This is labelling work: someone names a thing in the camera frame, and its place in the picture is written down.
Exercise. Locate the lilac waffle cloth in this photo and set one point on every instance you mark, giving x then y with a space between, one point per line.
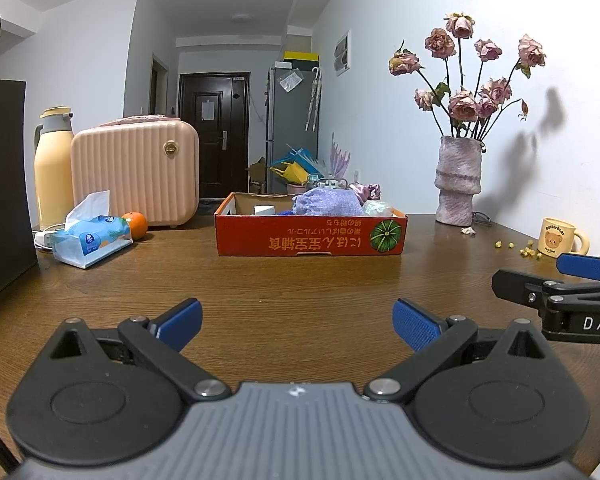
325 202

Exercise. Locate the white folded umbrella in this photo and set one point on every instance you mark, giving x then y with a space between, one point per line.
314 100

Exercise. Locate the scattered yellow flower bits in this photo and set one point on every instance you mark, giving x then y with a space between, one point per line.
527 250

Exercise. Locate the black eyeglasses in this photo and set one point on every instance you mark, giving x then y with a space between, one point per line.
482 217

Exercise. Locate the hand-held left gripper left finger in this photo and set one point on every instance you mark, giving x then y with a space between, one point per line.
180 325

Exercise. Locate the blue and yellow plastic pile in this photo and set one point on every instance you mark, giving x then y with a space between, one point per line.
295 167

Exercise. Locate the pink textured vase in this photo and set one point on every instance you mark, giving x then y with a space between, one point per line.
457 185

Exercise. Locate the bunch of dried pink roses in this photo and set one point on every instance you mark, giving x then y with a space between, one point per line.
462 105

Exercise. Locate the pink ribbed suitcase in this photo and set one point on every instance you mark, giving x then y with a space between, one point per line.
135 180

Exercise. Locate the clear plastic bag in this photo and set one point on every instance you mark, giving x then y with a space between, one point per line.
379 209
289 81

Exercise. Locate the orange cardboard box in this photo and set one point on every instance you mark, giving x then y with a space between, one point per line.
305 240

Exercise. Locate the wall electrical panel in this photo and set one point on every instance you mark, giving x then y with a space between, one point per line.
343 52

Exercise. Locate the paper notice on door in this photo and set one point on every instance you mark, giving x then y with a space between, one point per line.
206 110

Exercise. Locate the round ceiling light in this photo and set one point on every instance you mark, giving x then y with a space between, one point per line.
241 18

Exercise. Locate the black paper bag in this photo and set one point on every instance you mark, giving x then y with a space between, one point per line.
5 185

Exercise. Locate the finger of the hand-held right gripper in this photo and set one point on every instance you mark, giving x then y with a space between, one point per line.
520 287
582 266

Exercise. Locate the pink satin scrunchie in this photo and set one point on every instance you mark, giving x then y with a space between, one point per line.
365 192

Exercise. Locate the blue tissue pack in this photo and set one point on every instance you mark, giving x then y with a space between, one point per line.
92 240

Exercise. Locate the side door frame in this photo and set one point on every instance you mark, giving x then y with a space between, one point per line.
155 87

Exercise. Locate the dark wooden entrance door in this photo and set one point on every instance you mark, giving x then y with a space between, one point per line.
212 160

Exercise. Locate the white foam block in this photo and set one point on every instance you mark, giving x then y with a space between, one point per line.
265 209

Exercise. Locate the yellow thermos jug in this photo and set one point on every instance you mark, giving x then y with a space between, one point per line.
52 180

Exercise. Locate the yellow bear mug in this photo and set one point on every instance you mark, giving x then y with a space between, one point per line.
555 237

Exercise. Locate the orange fruit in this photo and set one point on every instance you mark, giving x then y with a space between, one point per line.
136 225

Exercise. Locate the grey refrigerator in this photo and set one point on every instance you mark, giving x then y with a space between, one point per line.
290 120

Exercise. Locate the pink bucket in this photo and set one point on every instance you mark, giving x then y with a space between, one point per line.
296 188

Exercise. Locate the purple fairy wings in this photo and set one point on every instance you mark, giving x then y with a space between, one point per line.
339 160

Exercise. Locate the yellow and black box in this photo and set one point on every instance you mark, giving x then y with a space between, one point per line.
302 56

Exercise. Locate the pink lace cloth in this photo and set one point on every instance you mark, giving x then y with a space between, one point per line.
140 120

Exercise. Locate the cardboard box by door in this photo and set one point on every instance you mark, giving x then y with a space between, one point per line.
256 177

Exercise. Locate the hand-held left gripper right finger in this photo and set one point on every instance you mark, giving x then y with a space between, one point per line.
417 325

